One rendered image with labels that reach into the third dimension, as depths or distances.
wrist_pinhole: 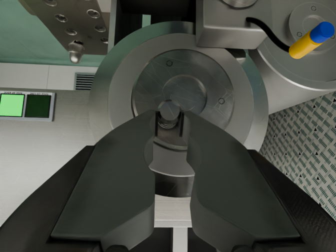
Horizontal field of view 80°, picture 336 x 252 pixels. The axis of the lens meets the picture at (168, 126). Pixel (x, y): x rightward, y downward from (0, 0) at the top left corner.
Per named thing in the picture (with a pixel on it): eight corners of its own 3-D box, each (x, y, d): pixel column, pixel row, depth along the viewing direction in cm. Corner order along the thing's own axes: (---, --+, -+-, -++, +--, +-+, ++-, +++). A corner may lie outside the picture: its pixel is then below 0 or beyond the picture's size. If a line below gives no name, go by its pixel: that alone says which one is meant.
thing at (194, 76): (255, 87, 15) (196, 171, 14) (243, 95, 17) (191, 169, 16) (173, 28, 15) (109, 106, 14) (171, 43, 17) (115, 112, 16)
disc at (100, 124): (263, 23, 18) (275, 196, 16) (260, 26, 18) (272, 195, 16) (93, 16, 17) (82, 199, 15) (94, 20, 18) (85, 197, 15)
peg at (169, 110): (187, 114, 11) (166, 127, 11) (180, 122, 14) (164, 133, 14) (173, 94, 12) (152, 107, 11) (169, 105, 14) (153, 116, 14)
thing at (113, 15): (125, -124, 20) (113, 52, 17) (141, 26, 43) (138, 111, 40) (119, -125, 20) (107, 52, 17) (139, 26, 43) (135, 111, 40)
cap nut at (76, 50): (81, 42, 49) (79, 60, 48) (86, 50, 52) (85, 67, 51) (65, 42, 48) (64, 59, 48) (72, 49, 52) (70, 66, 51)
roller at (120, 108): (250, 34, 17) (259, 176, 15) (193, 107, 42) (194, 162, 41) (110, 29, 16) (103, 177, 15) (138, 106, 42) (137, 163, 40)
